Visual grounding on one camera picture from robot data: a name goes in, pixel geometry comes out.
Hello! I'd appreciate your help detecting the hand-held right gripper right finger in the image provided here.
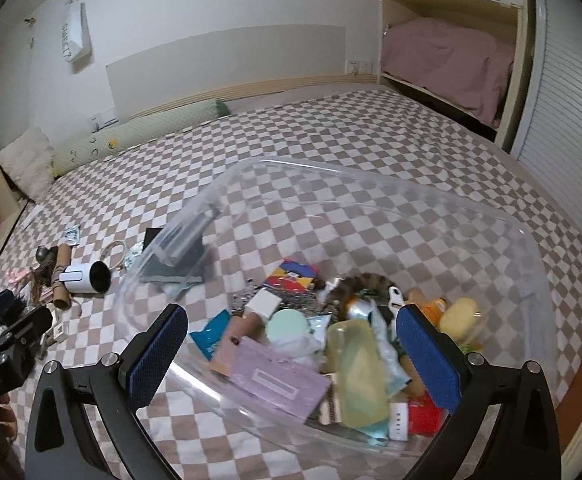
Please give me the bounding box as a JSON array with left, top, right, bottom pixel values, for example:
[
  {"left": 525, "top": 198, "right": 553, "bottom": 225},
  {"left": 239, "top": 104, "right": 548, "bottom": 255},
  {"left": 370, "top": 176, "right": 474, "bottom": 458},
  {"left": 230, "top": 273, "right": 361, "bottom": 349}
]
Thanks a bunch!
[{"left": 395, "top": 303, "right": 556, "bottom": 480}]

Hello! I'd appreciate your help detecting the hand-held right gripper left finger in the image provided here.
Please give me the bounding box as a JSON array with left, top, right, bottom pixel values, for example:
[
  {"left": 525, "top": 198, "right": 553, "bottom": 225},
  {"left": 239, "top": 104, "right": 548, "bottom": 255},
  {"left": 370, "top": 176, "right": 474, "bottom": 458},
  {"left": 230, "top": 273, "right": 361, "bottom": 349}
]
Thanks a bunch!
[{"left": 25, "top": 303, "right": 189, "bottom": 480}]

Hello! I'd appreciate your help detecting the purple booklet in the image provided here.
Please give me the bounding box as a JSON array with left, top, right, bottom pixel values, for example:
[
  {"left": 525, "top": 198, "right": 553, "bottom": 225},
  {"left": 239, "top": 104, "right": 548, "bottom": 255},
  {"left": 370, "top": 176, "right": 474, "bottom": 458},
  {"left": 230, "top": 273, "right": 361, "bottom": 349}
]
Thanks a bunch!
[{"left": 211, "top": 337, "right": 332, "bottom": 423}]

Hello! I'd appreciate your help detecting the clear plastic bag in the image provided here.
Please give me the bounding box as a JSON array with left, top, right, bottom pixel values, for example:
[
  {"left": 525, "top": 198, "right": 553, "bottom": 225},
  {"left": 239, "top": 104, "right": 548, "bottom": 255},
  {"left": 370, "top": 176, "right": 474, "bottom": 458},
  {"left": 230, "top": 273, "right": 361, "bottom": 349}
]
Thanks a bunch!
[{"left": 112, "top": 158, "right": 546, "bottom": 456}]

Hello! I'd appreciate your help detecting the orange plush toy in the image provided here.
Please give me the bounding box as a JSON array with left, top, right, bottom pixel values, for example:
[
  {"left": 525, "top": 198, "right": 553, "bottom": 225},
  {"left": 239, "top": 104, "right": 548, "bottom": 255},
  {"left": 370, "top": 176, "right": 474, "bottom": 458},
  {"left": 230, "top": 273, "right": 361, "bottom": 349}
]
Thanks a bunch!
[{"left": 416, "top": 299, "right": 446, "bottom": 331}]

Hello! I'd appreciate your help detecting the yellow plush toy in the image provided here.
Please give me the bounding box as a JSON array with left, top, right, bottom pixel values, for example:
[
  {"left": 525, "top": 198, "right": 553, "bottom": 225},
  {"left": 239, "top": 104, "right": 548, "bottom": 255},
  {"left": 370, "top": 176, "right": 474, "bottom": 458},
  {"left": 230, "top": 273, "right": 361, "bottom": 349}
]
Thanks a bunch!
[{"left": 438, "top": 297, "right": 482, "bottom": 346}]

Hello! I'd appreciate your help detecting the cardboard tube with twine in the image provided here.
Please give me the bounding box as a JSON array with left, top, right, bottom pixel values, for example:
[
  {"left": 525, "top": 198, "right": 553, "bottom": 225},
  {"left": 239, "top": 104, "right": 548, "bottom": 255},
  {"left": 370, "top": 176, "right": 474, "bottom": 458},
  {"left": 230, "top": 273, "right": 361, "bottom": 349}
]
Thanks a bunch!
[{"left": 51, "top": 243, "right": 74, "bottom": 310}]

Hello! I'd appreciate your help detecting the red packet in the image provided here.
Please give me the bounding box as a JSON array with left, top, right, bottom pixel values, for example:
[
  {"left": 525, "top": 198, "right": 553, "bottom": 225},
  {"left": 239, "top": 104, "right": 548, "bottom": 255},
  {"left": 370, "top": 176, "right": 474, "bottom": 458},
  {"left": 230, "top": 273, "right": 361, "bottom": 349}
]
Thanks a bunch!
[{"left": 406, "top": 392, "right": 444, "bottom": 436}]

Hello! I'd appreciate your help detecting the blue packet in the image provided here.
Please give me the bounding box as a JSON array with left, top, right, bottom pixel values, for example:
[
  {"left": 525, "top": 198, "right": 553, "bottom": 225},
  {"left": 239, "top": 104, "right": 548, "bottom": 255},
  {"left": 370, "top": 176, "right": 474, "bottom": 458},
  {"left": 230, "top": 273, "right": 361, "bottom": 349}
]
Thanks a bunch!
[{"left": 189, "top": 310, "right": 232, "bottom": 361}]

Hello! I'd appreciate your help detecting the yellow translucent pouch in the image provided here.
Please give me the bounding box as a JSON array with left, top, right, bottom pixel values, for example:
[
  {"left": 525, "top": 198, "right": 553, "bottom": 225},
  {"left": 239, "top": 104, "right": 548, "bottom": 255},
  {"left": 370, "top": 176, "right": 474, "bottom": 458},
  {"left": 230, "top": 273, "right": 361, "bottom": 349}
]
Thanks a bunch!
[{"left": 326, "top": 321, "right": 392, "bottom": 428}]

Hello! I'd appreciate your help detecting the white cylinder device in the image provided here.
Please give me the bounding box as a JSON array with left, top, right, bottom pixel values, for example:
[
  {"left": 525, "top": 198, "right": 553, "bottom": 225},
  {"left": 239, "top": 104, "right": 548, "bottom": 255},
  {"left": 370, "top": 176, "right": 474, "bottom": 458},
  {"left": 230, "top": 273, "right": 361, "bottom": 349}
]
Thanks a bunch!
[{"left": 62, "top": 261, "right": 112, "bottom": 295}]

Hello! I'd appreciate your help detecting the brown fur tail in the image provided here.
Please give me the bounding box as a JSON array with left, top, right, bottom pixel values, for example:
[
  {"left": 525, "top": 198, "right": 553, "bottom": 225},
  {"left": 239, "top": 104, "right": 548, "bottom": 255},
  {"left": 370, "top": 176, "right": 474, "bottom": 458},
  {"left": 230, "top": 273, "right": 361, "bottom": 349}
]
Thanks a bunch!
[{"left": 328, "top": 272, "right": 396, "bottom": 306}]

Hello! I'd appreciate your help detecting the black and white box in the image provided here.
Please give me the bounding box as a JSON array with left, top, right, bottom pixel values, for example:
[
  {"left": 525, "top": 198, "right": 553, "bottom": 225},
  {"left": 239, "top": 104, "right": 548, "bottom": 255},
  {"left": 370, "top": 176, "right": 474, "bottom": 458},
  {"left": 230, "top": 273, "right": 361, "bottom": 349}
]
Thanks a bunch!
[{"left": 138, "top": 207, "right": 216, "bottom": 286}]

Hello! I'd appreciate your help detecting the white square box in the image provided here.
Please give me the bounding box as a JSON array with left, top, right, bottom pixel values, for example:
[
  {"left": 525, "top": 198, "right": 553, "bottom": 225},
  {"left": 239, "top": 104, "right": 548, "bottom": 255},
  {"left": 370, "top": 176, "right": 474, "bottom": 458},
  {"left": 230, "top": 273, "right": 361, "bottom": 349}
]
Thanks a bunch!
[{"left": 245, "top": 289, "right": 282, "bottom": 320}]

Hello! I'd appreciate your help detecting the round green tin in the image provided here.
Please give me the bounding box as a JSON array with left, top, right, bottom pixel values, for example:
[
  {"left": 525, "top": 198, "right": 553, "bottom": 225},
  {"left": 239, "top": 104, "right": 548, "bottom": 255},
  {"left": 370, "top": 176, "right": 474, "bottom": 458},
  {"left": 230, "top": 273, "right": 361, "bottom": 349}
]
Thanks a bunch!
[{"left": 265, "top": 309, "right": 310, "bottom": 343}]

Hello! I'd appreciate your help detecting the fluffy beige cushion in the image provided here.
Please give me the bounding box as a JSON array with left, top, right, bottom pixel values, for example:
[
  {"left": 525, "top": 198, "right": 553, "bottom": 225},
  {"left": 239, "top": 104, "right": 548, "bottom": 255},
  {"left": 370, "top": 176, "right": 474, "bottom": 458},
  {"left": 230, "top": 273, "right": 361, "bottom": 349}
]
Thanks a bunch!
[{"left": 0, "top": 126, "right": 56, "bottom": 198}]

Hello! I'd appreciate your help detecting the colourful packet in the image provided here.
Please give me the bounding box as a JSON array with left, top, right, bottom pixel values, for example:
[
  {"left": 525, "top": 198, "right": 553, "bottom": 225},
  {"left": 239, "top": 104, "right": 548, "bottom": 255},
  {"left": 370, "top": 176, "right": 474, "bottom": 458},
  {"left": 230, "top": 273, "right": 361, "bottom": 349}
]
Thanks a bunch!
[{"left": 263, "top": 260, "right": 319, "bottom": 293}]

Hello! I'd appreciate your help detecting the green bolster pillow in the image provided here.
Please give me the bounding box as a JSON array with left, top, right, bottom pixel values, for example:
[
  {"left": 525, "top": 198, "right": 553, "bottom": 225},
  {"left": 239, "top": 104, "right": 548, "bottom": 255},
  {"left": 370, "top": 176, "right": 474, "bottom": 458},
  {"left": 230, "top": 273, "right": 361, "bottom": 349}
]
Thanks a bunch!
[{"left": 51, "top": 99, "right": 230, "bottom": 177}]

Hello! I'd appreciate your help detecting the checkered bed sheet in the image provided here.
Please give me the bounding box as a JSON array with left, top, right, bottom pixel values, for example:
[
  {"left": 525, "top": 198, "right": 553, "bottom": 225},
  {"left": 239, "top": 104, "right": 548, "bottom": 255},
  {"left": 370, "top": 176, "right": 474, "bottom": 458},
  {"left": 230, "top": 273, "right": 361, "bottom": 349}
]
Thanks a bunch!
[{"left": 0, "top": 85, "right": 582, "bottom": 480}]

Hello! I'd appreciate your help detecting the white slatted closet door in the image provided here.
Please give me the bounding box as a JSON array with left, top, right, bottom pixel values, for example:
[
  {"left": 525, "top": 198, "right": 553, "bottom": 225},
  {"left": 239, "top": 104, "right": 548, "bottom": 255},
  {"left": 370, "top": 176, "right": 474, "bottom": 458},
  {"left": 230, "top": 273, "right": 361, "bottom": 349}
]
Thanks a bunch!
[{"left": 511, "top": 0, "right": 582, "bottom": 271}]

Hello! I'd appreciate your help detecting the pink bedding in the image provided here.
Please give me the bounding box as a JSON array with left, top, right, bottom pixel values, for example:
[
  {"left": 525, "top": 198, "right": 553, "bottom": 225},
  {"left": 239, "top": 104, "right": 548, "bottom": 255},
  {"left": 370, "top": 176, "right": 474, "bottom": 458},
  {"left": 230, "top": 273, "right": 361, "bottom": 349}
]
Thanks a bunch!
[{"left": 382, "top": 16, "right": 516, "bottom": 128}]

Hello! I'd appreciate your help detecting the thin bracelet ring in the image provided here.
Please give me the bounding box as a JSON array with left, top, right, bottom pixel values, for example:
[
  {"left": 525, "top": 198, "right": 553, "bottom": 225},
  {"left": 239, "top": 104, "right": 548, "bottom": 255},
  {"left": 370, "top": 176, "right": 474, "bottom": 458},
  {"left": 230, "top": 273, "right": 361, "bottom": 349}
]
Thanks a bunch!
[{"left": 107, "top": 241, "right": 128, "bottom": 271}]

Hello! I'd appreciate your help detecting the wooden headboard rail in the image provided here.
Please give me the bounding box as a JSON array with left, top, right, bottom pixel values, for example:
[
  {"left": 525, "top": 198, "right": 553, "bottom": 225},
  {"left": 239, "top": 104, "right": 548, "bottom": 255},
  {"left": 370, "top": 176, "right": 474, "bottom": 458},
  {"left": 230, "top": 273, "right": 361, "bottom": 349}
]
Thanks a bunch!
[{"left": 136, "top": 72, "right": 379, "bottom": 118}]

